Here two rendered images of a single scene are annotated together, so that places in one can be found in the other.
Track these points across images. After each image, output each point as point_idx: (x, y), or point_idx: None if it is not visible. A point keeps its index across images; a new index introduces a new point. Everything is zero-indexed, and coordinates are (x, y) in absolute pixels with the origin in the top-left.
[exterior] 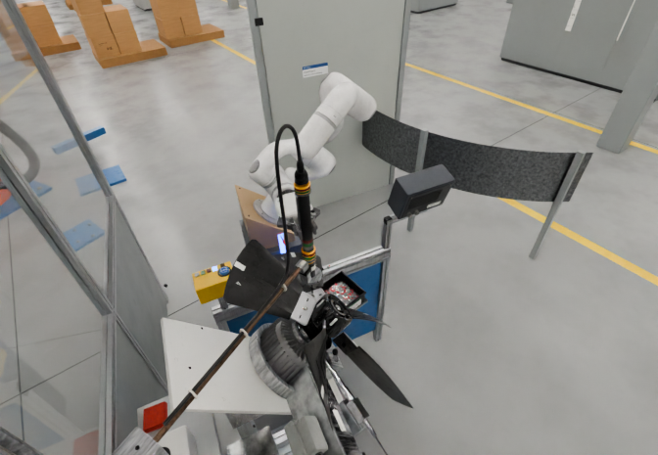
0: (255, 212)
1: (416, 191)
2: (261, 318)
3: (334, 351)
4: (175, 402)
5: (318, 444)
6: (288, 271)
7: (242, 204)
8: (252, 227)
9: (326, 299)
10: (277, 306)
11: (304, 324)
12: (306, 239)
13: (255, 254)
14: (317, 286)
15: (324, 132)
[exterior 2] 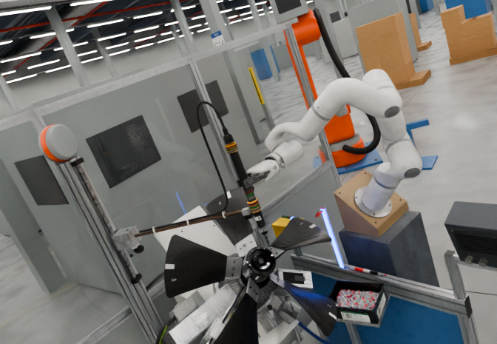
0: (352, 194)
1: (459, 223)
2: (329, 288)
3: (268, 305)
4: (157, 234)
5: (176, 311)
6: (226, 204)
7: (347, 183)
8: (339, 203)
9: (254, 247)
10: (231, 231)
11: (239, 255)
12: (243, 189)
13: (242, 194)
14: (282, 247)
15: (309, 119)
